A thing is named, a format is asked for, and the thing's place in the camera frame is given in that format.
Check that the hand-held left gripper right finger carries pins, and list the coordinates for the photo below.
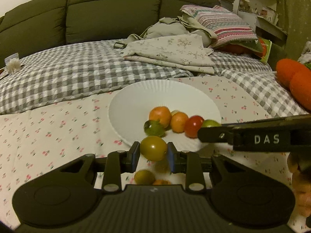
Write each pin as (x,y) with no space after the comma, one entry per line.
(171,156)

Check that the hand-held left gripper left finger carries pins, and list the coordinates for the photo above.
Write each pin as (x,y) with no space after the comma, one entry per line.
(135,156)

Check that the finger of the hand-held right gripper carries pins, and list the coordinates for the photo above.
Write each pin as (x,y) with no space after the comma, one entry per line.
(213,134)

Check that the light green tomato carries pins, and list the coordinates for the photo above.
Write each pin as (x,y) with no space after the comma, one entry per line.
(210,123)

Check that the olive yellow tomato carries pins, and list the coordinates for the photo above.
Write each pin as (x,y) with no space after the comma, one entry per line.
(153,148)

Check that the red tomato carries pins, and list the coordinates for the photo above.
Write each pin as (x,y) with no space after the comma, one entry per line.
(192,126)

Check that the dark green tomato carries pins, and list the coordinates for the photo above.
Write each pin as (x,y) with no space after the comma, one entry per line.
(153,128)

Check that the orange tomato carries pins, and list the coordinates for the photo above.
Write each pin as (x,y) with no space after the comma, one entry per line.
(178,122)

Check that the large orange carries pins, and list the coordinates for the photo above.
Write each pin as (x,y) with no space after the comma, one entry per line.
(159,115)

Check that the white ribbed plate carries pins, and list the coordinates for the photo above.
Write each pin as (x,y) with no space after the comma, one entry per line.
(145,94)

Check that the person's right hand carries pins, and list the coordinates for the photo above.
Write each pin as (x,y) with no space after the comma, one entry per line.
(301,189)

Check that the small orange tangerine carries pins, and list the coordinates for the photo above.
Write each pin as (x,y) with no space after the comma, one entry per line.
(161,182)

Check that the green orange book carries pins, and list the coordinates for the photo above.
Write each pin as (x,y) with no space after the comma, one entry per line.
(264,51)

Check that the orange pillow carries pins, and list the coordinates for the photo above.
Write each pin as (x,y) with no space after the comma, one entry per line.
(233,49)

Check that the cherry print tablecloth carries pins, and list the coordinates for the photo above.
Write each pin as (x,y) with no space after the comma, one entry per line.
(48,138)

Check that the folded floral beige cloth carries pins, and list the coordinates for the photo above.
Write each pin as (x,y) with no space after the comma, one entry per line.
(170,51)

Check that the grey checked blanket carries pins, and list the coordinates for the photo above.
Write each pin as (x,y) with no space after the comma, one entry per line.
(73,77)

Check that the pink striped pillow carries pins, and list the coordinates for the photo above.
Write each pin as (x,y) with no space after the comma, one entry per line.
(226,26)

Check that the black plastic buckle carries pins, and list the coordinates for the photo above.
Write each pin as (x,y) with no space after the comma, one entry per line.
(119,45)

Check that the beige canvas bag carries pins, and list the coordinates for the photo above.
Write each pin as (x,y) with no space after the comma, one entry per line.
(167,29)

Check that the white bookshelf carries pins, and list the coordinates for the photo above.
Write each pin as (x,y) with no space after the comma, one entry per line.
(262,12)

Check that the dark green sofa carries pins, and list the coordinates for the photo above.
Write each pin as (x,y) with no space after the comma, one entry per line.
(109,12)

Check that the clear cotton swab box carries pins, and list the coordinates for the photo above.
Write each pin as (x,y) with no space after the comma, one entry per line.
(12,64)

